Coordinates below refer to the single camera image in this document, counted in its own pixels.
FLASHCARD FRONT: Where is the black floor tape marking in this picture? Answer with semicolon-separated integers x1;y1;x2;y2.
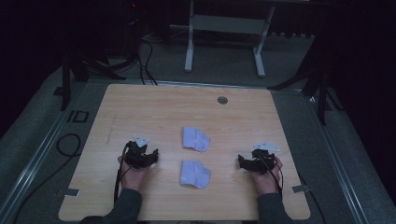
65;109;91;123

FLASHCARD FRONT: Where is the black floor cable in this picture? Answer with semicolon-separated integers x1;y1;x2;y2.
11;133;82;224
297;173;329;224

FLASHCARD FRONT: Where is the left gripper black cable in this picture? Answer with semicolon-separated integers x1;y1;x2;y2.
113;141;134;204

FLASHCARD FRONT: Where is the upper crumpled white cloth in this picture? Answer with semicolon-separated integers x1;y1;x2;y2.
181;126;212;153

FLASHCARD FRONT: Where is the person's right hand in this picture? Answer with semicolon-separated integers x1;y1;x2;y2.
247;155;285;196

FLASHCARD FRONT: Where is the white metal table frame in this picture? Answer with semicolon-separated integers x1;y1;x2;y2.
183;0;276;78

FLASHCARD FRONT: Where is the metal floor rail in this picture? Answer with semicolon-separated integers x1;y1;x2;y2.
303;90;372;224
0;81;94;224

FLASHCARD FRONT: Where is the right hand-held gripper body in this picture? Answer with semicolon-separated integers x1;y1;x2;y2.
247;142;281;175

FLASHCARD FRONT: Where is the lower crumpled white cloth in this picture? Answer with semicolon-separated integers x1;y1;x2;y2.
179;160;212;190

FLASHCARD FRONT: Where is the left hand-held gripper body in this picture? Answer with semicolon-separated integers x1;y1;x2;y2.
124;133;153;170

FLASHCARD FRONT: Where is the black cable bundle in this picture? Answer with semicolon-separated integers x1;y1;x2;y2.
135;31;159;86

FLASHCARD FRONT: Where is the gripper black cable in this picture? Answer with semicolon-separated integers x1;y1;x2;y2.
257;155;285;200
113;141;134;204

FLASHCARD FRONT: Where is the black tripod stand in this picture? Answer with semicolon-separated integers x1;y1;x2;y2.
266;40;345;127
51;18;142;112

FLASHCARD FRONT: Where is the person's left hand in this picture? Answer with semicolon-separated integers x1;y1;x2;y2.
117;155;154;193

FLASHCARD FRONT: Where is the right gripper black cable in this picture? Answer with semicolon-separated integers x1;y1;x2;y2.
257;155;285;200

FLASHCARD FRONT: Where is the crumpled white cloth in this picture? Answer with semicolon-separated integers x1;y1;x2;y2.
181;126;212;153
179;160;212;190

